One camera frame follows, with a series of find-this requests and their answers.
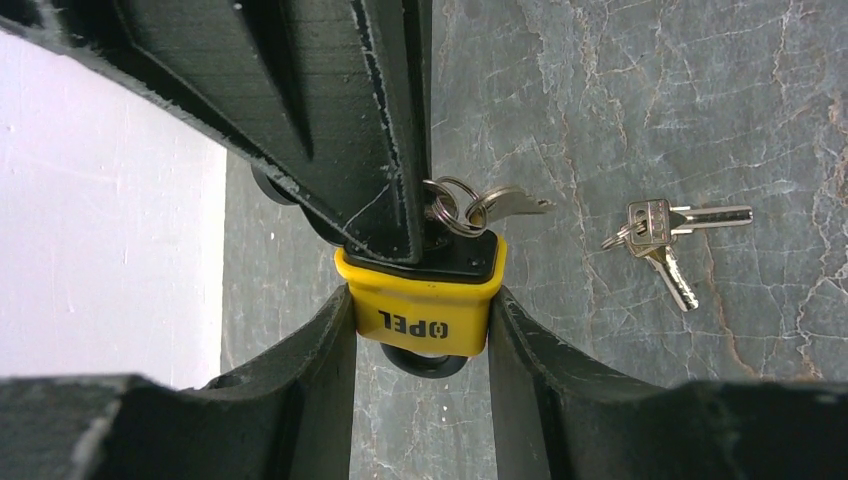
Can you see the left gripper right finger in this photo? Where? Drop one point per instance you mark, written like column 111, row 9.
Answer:
column 560, row 414

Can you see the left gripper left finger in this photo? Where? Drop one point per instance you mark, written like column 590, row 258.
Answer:
column 285, row 414

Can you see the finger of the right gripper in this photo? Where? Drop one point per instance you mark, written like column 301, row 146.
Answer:
column 287, row 85
column 400, row 36

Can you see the yellow black padlock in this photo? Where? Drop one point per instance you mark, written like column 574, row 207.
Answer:
column 429, row 318

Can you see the single brass key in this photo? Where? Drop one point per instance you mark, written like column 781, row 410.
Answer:
column 484, row 209

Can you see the small silver key bunch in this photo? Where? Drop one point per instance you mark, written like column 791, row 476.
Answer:
column 653, row 226

